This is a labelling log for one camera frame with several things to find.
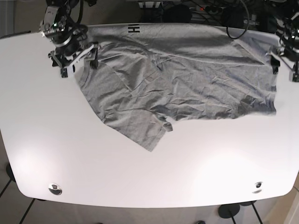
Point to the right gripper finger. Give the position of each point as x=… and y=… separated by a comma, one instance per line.
x=93, y=58
x=66, y=72

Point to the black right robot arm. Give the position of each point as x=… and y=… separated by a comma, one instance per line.
x=57, y=10

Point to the grey T-shirt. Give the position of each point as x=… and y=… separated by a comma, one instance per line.
x=178, y=72

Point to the silver table grommet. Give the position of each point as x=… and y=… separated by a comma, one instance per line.
x=55, y=189
x=257, y=188

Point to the black round stand base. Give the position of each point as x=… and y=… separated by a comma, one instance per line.
x=228, y=210

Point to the right silver table grommet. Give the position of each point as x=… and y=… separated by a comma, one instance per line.
x=257, y=188

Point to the blue shoe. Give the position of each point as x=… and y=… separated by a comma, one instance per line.
x=201, y=222

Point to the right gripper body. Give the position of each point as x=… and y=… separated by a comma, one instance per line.
x=70, y=41

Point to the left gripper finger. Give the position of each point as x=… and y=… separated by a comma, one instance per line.
x=275, y=64
x=294, y=76

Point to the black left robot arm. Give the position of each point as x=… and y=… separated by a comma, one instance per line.
x=287, y=12

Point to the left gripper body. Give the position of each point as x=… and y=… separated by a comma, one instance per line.
x=288, y=50

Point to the left silver table grommet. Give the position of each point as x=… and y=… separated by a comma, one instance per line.
x=55, y=189

